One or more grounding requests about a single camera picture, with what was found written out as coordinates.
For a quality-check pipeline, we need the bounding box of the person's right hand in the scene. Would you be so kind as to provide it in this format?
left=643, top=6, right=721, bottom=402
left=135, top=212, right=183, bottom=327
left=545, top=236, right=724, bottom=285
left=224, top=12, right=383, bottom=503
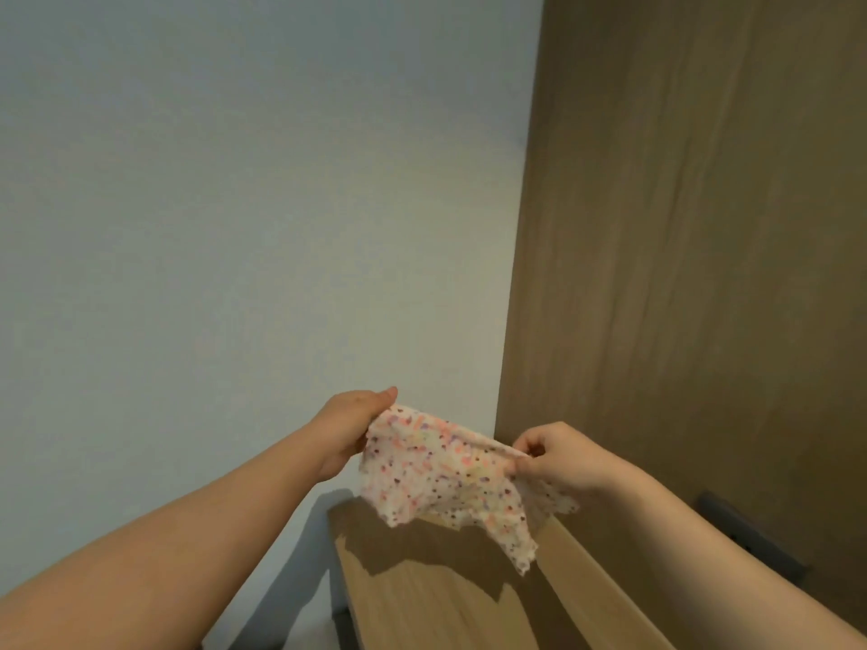
left=508, top=421, right=650, bottom=503

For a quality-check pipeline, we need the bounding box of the tall wooden wardrobe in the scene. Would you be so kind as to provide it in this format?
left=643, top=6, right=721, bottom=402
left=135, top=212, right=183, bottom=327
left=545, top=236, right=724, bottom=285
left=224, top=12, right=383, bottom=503
left=494, top=0, right=867, bottom=637

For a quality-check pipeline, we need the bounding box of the person's left hand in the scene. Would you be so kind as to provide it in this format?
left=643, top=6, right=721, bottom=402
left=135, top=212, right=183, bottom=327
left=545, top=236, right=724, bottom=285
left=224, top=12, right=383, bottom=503
left=306, top=387, right=399, bottom=484

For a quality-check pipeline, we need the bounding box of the dark wardrobe handle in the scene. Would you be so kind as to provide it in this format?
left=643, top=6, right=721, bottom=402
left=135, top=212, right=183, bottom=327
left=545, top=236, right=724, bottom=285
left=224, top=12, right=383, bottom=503
left=696, top=491, right=808, bottom=584

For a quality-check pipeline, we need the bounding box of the white floral dotted cloth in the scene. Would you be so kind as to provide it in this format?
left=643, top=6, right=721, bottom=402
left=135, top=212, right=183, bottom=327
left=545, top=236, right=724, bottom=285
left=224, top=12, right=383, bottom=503
left=358, top=404, right=581, bottom=576

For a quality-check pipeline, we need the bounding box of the light wooden cabinet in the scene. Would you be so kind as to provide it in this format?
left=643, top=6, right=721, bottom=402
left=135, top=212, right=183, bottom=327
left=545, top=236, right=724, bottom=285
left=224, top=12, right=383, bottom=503
left=328, top=497, right=678, bottom=650

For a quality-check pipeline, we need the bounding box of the person's left forearm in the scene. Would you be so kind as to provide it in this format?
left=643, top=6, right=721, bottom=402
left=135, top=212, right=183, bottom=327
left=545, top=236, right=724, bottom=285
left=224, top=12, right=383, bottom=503
left=0, top=426, right=322, bottom=650

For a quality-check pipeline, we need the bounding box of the person's right forearm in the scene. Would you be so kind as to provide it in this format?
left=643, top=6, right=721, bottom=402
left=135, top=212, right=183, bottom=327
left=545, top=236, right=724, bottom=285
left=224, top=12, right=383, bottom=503
left=596, top=467, right=867, bottom=650

